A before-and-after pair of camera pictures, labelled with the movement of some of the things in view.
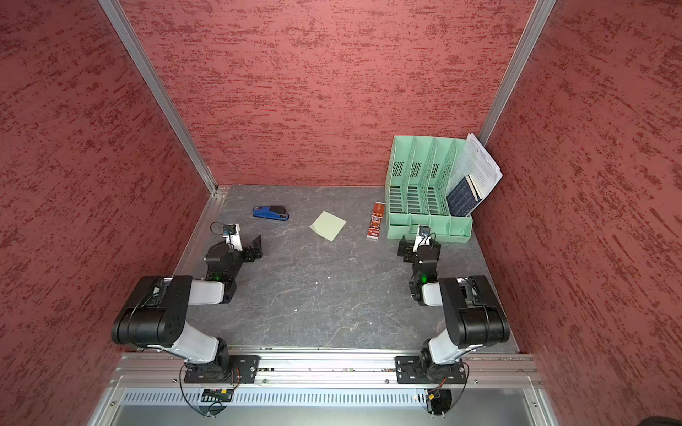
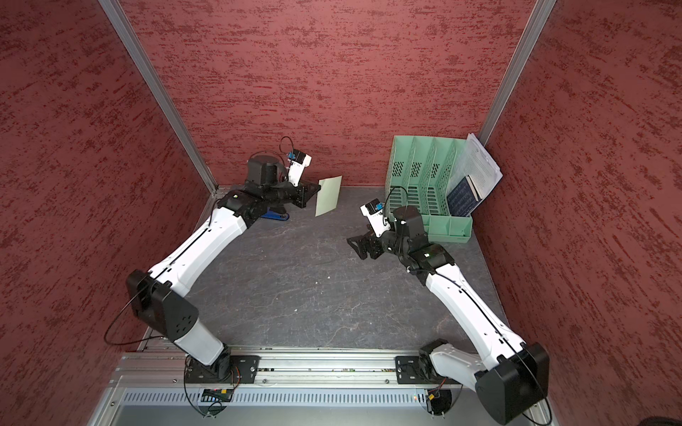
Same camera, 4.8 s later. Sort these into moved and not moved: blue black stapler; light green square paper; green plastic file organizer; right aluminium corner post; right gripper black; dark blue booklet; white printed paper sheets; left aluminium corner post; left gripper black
Moved: left gripper black; light green square paper; right gripper black
Not moved: white printed paper sheets; right aluminium corner post; left aluminium corner post; blue black stapler; dark blue booklet; green plastic file organizer
